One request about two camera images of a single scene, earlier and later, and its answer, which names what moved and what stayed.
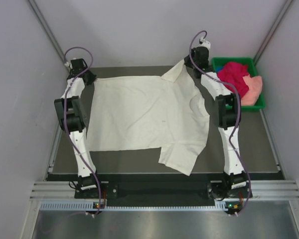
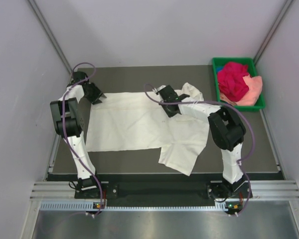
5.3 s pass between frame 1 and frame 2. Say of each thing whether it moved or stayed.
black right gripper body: moved
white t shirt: moved
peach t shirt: stayed
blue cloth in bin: stayed
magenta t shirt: stayed
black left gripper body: moved
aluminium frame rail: stayed
